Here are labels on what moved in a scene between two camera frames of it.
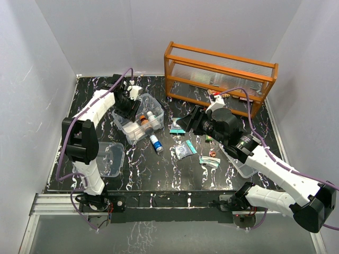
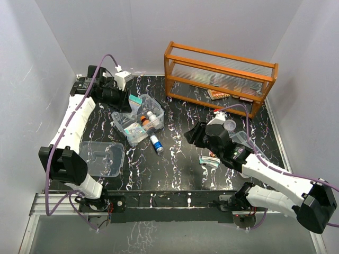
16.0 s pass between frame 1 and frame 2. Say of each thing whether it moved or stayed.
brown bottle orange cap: stayed
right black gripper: moved
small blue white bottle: stayed
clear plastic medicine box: stayed
